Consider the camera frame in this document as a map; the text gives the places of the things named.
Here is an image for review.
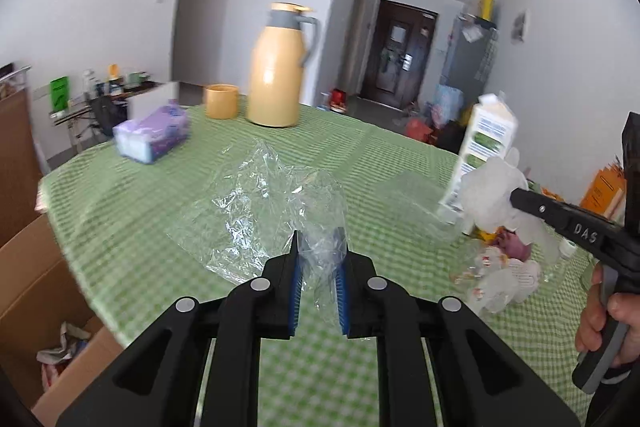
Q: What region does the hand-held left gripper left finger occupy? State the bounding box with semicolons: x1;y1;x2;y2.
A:
55;229;302;427

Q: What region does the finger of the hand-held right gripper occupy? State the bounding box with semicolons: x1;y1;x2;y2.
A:
510;188;569;234

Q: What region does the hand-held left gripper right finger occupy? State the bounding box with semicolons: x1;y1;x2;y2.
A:
334;227;583;427

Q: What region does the purple wrapper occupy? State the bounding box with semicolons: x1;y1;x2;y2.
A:
501;229;534;261

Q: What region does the white milk carton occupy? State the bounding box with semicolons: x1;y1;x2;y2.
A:
437;91;520;225

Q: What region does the clear plastic bag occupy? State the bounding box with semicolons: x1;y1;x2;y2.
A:
167;139;351;323

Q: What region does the clear plastic wrapper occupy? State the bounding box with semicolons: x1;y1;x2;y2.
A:
385;169;458;243

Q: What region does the white wrapper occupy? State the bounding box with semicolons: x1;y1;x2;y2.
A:
37;321;92;389

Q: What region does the brown cardboard box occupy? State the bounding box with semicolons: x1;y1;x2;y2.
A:
0;212;126;413

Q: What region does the person's right forearm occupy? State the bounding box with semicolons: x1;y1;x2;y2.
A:
587;359;640;427

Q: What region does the person's right hand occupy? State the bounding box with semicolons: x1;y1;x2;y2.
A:
575;264;640;367

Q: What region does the black bag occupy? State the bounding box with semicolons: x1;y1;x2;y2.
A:
437;119;473;152

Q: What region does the pastel printed bag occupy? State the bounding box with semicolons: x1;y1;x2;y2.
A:
432;84;463;128

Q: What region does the green checked tablecloth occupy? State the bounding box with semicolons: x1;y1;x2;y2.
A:
35;102;601;427

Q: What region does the grey fridge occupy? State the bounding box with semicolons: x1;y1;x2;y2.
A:
440;14;501;108

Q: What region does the yellow cup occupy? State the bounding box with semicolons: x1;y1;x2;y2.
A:
204;83;240;120

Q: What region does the dark brown entrance door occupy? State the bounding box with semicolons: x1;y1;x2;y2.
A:
361;0;438;110

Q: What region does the purple tissue pack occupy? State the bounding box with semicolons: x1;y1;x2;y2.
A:
112;79;192;165

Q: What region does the yellow thermos jug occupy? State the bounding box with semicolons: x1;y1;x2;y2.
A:
246;2;321;128

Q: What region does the grey interior door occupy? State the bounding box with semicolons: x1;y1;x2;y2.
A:
345;0;371;95

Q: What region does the low side table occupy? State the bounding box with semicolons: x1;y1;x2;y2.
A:
50;66;167;148

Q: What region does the black folding chair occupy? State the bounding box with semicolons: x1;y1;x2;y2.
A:
89;96;121;140

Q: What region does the green paper bag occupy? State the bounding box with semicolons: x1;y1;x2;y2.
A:
50;77;71;114

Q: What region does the brown chair with pink seat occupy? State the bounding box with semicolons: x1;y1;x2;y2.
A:
0;84;46;248

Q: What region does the metal drying rack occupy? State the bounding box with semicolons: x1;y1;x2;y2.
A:
0;63;32;98

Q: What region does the wall picture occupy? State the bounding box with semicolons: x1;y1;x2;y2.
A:
511;11;528;45

